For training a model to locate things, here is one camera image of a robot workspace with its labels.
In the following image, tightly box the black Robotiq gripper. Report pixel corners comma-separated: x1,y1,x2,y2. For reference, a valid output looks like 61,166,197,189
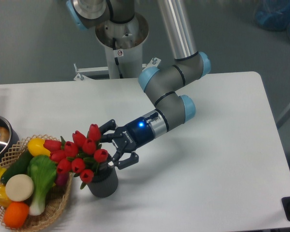
99,116,155,170

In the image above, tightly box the red tulip bouquet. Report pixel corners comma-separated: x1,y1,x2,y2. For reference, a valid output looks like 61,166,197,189
43,124,108,189

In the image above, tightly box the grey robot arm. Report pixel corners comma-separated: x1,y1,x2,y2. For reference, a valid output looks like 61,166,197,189
66,0,211,169

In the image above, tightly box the dark grey ribbed vase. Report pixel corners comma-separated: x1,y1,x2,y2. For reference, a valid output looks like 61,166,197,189
87,157,118,198

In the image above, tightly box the purple toy radish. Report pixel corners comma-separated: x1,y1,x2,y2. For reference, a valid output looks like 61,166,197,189
55,173,69,187

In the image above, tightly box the green toy bok choy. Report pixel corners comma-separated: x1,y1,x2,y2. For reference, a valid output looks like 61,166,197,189
27,155,57,216

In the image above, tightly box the yellow toy squash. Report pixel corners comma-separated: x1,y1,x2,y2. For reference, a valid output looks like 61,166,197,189
27,138,50,157

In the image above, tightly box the green toy cucumber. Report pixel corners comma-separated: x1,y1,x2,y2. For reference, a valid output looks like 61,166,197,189
0,150,33,184

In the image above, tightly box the beige round toy bun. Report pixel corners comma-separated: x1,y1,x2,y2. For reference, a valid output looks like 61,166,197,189
5,174,34,202

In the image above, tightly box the orange toy fruit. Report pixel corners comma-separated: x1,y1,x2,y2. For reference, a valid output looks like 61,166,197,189
3,202,29,229

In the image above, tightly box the yellow toy bell pepper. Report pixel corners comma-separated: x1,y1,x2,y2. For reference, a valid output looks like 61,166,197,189
0,184,12,208

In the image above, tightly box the blue plastic bag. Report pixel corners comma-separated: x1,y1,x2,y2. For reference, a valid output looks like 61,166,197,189
254,0,290,39

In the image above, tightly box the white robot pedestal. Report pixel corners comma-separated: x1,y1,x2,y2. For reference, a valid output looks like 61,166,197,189
74,13,161,80

